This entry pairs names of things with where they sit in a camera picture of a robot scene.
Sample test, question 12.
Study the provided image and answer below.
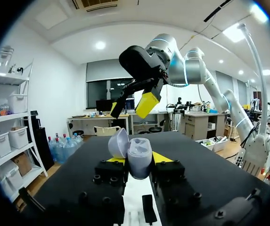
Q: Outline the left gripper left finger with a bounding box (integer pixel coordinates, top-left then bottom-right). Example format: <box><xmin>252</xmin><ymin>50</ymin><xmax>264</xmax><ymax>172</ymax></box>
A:
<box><xmin>61</xmin><ymin>157</ymin><xmax>129</xmax><ymax>226</ymax></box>

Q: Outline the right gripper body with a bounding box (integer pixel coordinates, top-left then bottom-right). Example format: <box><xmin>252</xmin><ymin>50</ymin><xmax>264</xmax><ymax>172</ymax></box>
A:
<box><xmin>118</xmin><ymin>46</ymin><xmax>173</xmax><ymax>85</ymax></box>

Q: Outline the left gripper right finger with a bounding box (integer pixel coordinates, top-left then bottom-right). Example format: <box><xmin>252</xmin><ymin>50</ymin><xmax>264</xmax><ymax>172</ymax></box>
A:
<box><xmin>151</xmin><ymin>152</ymin><xmax>220</xmax><ymax>226</ymax></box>

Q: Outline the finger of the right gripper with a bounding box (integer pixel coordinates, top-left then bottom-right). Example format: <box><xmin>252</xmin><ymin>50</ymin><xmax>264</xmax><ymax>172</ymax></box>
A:
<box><xmin>134</xmin><ymin>80</ymin><xmax>165</xmax><ymax>119</ymax></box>
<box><xmin>110</xmin><ymin>79</ymin><xmax>159</xmax><ymax>120</ymax></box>

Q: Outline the pale lavender earbud case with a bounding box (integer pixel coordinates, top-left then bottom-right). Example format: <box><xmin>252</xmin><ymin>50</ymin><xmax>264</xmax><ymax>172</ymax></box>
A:
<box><xmin>107</xmin><ymin>128</ymin><xmax>153</xmax><ymax>180</ymax></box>

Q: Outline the white plate with black stands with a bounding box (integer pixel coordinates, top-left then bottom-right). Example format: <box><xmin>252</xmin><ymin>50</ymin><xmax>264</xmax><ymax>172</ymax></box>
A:
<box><xmin>122</xmin><ymin>174</ymin><xmax>160</xmax><ymax>226</ymax></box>

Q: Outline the white cable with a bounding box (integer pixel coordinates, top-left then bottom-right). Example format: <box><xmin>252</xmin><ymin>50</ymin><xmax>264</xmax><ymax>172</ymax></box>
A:
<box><xmin>237</xmin><ymin>23</ymin><xmax>269</xmax><ymax>142</ymax></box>

